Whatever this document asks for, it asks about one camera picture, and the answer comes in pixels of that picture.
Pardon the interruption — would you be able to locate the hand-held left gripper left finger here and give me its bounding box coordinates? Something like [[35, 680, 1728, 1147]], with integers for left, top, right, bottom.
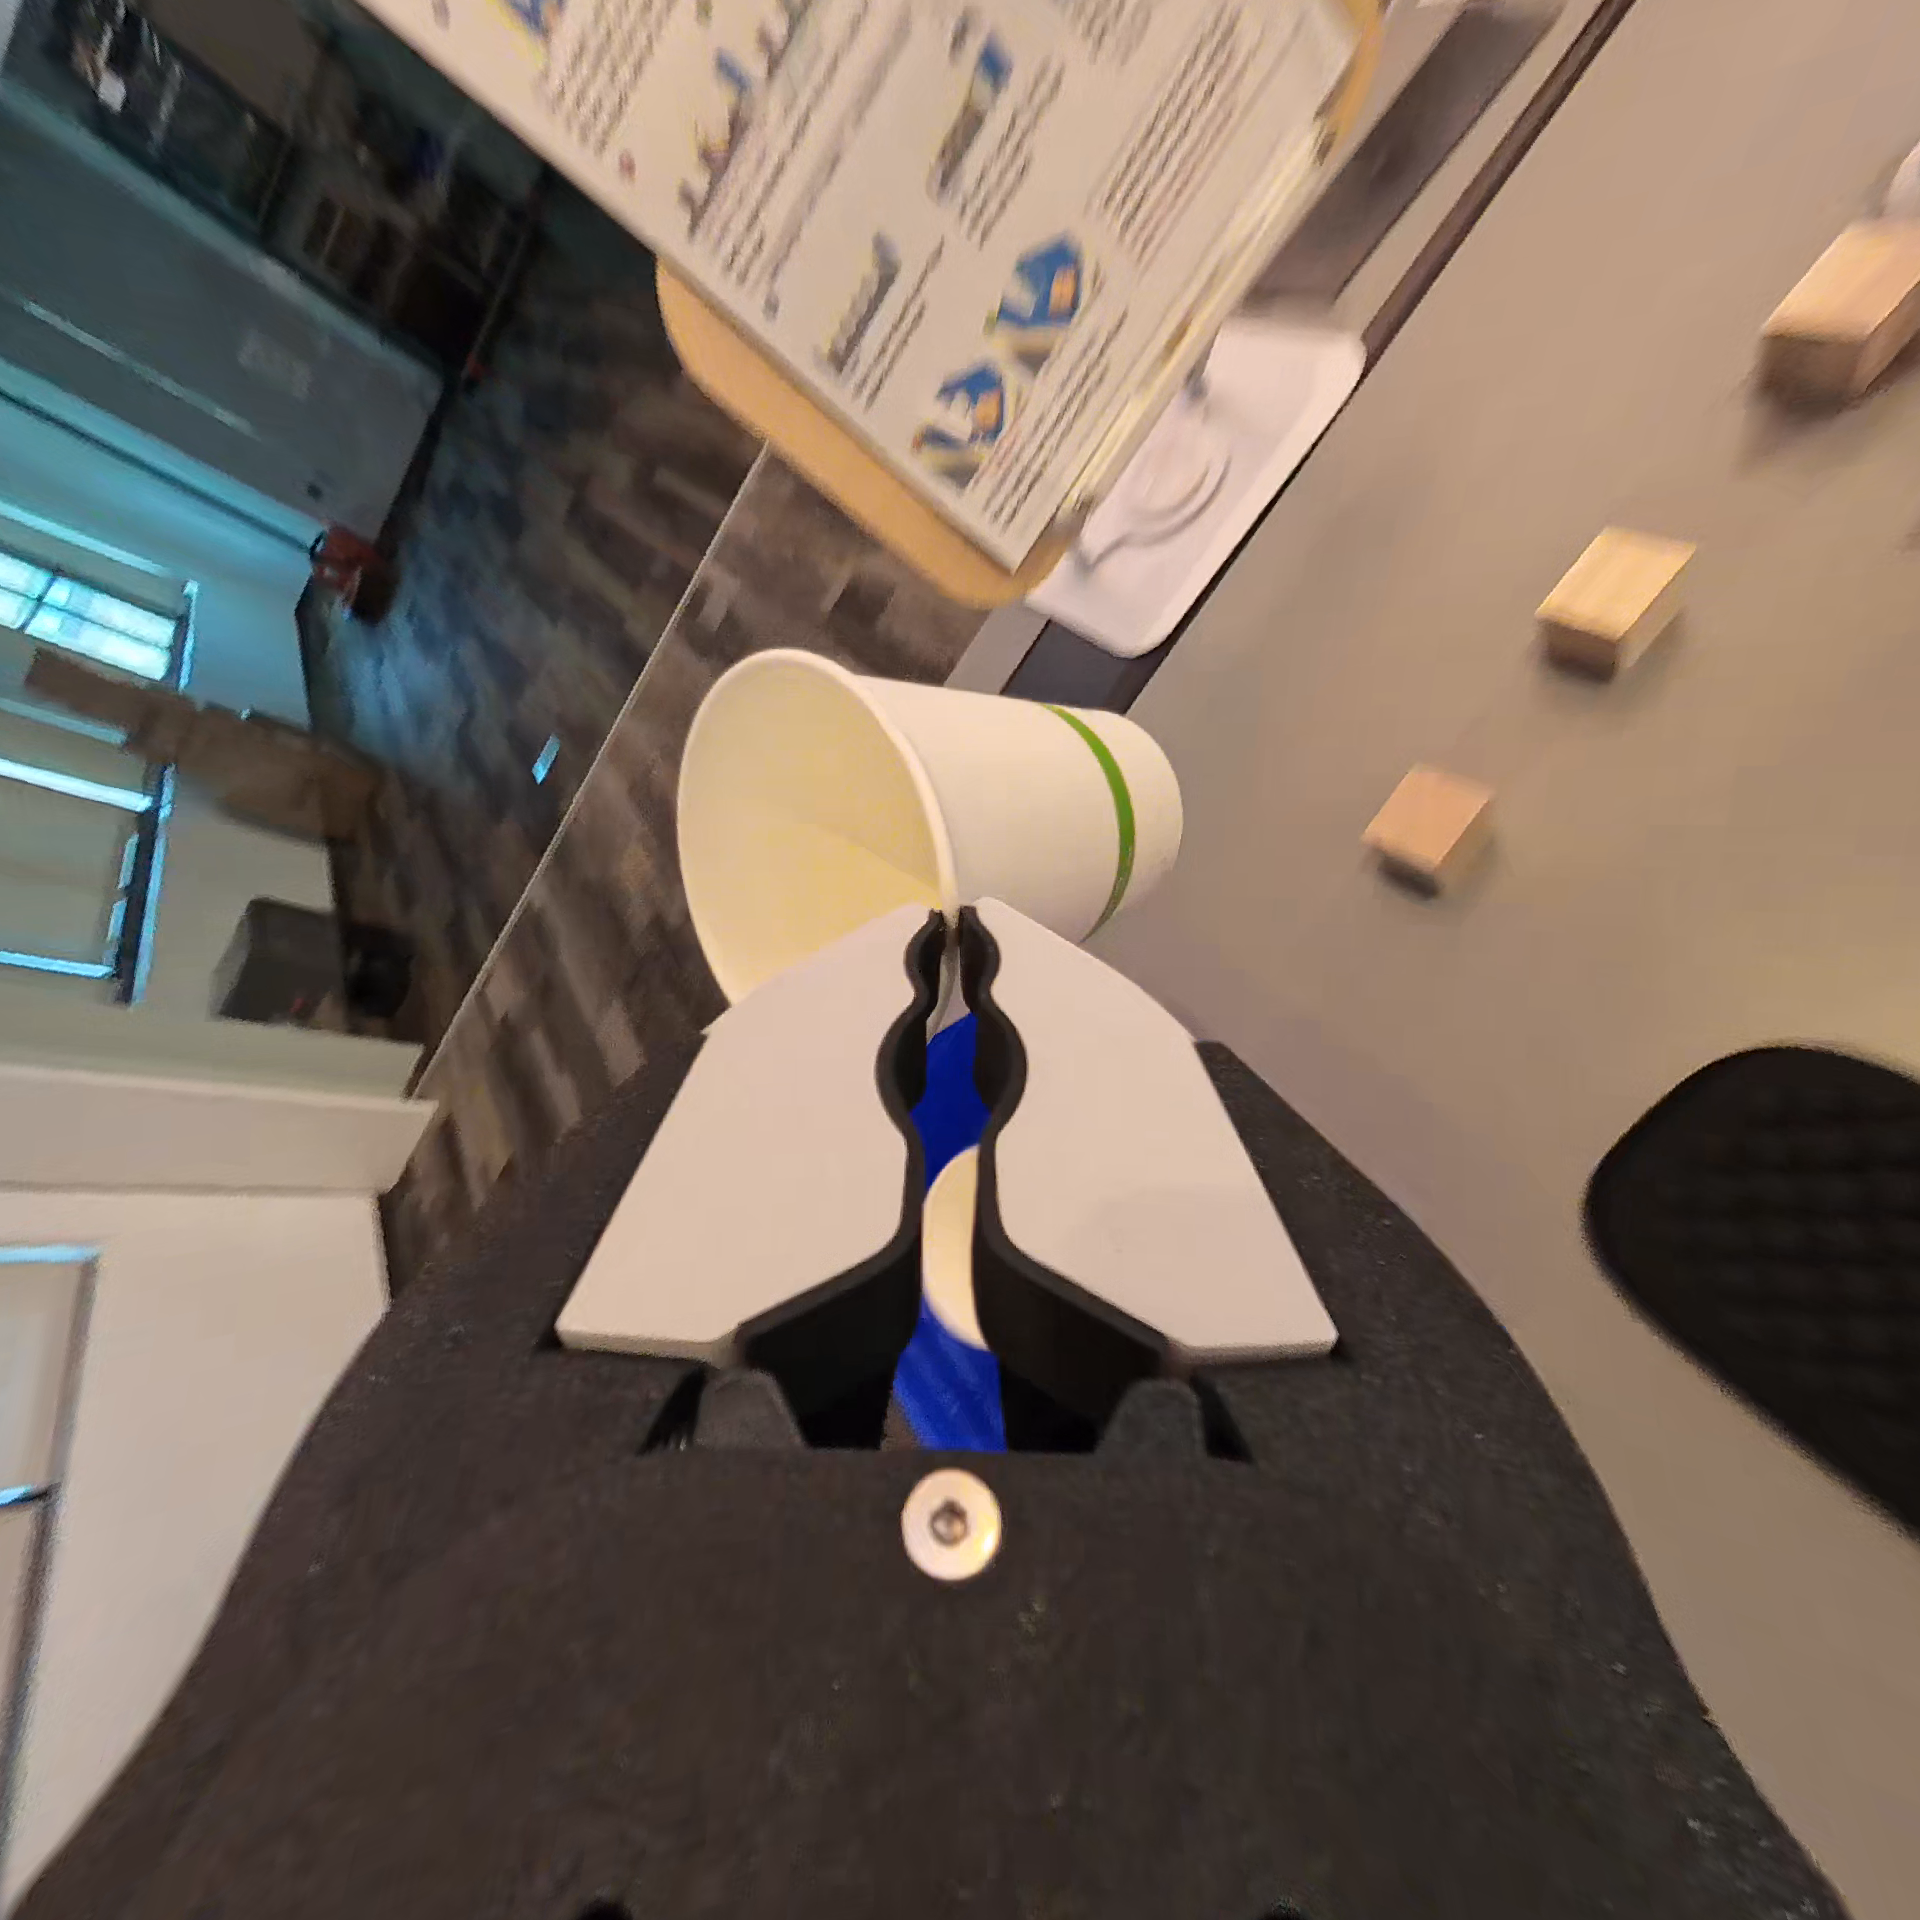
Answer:
[[550, 909, 951, 1452]]

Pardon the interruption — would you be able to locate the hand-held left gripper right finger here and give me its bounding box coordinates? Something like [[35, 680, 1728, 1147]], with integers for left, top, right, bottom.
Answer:
[[954, 894, 1341, 1452]]

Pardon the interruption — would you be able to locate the white paper cup green band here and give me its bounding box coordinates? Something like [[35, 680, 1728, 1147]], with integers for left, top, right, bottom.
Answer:
[[917, 1147, 994, 1344], [676, 649, 1190, 1010]]

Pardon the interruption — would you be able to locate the blue plastic bin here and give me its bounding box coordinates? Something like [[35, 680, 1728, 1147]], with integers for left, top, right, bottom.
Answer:
[[893, 1012, 1007, 1456]]

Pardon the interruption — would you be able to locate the light wooden cube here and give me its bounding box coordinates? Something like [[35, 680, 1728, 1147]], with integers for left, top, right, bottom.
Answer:
[[1531, 525, 1699, 680], [1360, 767, 1497, 898], [1755, 224, 1920, 409]]

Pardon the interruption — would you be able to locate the dark grey box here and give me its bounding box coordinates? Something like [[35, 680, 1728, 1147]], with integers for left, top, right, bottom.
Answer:
[[210, 894, 363, 1034]]

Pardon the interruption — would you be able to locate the black quilted wrist rest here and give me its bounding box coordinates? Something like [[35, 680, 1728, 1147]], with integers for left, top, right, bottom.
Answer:
[[1582, 1045, 1920, 1541]]

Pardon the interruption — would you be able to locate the small red object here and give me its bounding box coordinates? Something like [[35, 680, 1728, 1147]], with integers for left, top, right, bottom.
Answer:
[[305, 521, 402, 623]]

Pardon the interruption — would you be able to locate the small bright window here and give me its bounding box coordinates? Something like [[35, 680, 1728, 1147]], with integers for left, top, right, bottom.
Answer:
[[0, 501, 200, 707]]

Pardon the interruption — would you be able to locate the laminated instruction sheet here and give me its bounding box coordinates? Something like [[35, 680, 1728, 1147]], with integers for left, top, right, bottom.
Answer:
[[352, 0, 1360, 578]]

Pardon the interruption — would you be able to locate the black cable tray lid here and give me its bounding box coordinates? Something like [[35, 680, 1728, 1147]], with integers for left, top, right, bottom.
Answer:
[[1027, 606, 1190, 724], [1265, 0, 1638, 343]]

